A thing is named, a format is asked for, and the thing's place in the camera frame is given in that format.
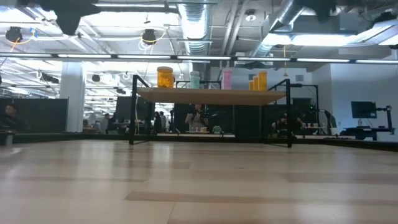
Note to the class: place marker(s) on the black partition panel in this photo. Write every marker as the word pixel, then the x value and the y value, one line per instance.
pixel 46 110

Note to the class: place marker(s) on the long LED light bar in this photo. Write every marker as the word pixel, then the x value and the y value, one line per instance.
pixel 202 58

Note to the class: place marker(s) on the black background monitor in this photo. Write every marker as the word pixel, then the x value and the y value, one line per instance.
pixel 363 109
pixel 124 107

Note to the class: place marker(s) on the wooden top background workbench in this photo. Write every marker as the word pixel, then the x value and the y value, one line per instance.
pixel 174 135

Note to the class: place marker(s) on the person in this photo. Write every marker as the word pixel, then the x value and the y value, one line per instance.
pixel 11 119
pixel 196 119
pixel 105 123
pixel 157 123

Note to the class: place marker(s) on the white building column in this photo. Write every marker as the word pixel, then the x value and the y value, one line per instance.
pixel 73 102

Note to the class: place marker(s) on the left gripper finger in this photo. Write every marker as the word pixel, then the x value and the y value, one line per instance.
pixel 68 21

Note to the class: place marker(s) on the green medicine bottle white cap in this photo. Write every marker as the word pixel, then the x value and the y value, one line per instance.
pixel 195 80

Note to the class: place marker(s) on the black background desk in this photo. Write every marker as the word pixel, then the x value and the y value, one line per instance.
pixel 367 132

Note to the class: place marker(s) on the silver ventilation duct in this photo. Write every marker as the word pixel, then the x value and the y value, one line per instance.
pixel 286 15
pixel 194 28

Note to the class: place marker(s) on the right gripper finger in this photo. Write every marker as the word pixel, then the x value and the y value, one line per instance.
pixel 323 14

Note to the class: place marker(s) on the black background robot arm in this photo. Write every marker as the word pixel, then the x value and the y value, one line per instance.
pixel 326 118

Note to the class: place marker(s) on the black background rig frame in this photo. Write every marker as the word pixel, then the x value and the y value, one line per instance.
pixel 317 96

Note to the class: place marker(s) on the pink medicine bottle white cap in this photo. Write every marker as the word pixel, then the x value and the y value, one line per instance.
pixel 227 79

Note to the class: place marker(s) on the wooden shelf black metal frame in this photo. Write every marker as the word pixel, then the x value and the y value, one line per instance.
pixel 211 96

